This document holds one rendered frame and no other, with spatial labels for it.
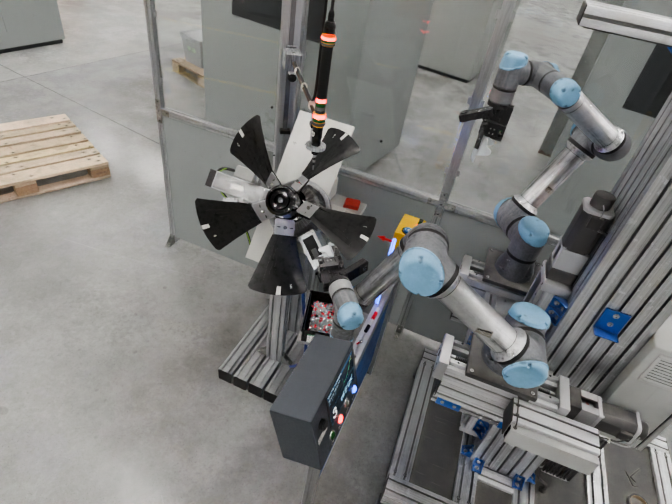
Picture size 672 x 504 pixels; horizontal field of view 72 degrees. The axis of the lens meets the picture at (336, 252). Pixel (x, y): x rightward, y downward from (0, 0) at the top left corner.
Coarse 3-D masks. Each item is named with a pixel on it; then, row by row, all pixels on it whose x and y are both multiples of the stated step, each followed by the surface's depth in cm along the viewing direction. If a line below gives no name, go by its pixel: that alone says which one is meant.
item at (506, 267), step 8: (504, 256) 184; (512, 256) 180; (496, 264) 188; (504, 264) 184; (512, 264) 181; (520, 264) 179; (528, 264) 179; (504, 272) 183; (512, 272) 182; (520, 272) 181; (528, 272) 182; (512, 280) 183; (520, 280) 182; (528, 280) 184
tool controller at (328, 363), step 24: (312, 360) 116; (336, 360) 116; (288, 384) 111; (312, 384) 110; (336, 384) 113; (288, 408) 105; (312, 408) 104; (288, 432) 107; (312, 432) 103; (336, 432) 118; (288, 456) 114; (312, 456) 109
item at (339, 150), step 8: (336, 128) 181; (328, 136) 182; (336, 136) 178; (328, 144) 179; (336, 144) 175; (344, 144) 173; (352, 144) 171; (320, 152) 179; (328, 152) 175; (336, 152) 173; (344, 152) 171; (352, 152) 169; (320, 160) 175; (328, 160) 173; (336, 160) 170; (320, 168) 173; (304, 176) 177; (312, 176) 172
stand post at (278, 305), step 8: (272, 296) 225; (280, 296) 223; (288, 296) 225; (272, 304) 229; (280, 304) 226; (288, 304) 229; (272, 312) 234; (280, 312) 232; (272, 320) 238; (280, 320) 235; (272, 328) 239; (280, 328) 237; (272, 336) 243; (280, 336) 240; (272, 344) 247; (280, 344) 244; (272, 352) 251; (280, 352) 248; (280, 360) 253
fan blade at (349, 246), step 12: (312, 216) 172; (324, 216) 174; (336, 216) 176; (348, 216) 177; (360, 216) 178; (324, 228) 170; (336, 228) 171; (348, 228) 172; (360, 228) 173; (372, 228) 174; (336, 240) 168; (348, 240) 169; (360, 240) 170; (348, 252) 167
